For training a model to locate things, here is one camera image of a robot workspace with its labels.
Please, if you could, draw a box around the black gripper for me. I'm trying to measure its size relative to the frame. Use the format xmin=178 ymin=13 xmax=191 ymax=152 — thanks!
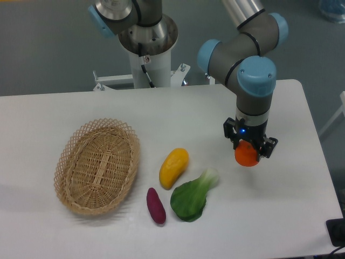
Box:
xmin=223 ymin=118 xmax=278 ymax=162

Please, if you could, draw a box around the orange fruit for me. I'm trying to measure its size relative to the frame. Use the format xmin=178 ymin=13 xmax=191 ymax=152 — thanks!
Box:
xmin=234 ymin=140 xmax=258 ymax=167

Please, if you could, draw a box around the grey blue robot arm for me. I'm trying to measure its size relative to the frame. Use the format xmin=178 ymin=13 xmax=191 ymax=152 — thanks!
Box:
xmin=88 ymin=1 xmax=288 ymax=165

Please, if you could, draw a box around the woven wicker basket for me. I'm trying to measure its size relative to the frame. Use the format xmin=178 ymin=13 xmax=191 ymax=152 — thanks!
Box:
xmin=54 ymin=118 xmax=140 ymax=216

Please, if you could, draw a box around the yellow mango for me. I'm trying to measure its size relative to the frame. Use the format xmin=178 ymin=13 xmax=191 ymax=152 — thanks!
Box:
xmin=159 ymin=148 xmax=189 ymax=190

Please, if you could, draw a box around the green bok choy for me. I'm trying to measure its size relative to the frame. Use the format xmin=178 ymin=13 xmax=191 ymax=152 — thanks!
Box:
xmin=170 ymin=168 xmax=219 ymax=222

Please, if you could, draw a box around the purple sweet potato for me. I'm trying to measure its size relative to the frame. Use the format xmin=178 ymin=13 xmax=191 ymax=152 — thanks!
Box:
xmin=146 ymin=188 xmax=166 ymax=224

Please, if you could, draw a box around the black device at edge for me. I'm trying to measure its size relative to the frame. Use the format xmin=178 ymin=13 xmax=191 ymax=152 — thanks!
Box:
xmin=326 ymin=218 xmax=344 ymax=247

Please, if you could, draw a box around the white frame at right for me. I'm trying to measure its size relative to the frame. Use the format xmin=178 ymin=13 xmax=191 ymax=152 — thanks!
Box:
xmin=318 ymin=91 xmax=344 ymax=141

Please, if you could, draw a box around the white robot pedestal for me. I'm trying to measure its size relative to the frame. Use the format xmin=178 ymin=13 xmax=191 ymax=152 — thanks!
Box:
xmin=92 ymin=13 xmax=216 ymax=92

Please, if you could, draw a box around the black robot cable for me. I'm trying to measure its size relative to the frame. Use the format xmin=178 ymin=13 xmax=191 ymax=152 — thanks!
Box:
xmin=137 ymin=42 xmax=156 ymax=88

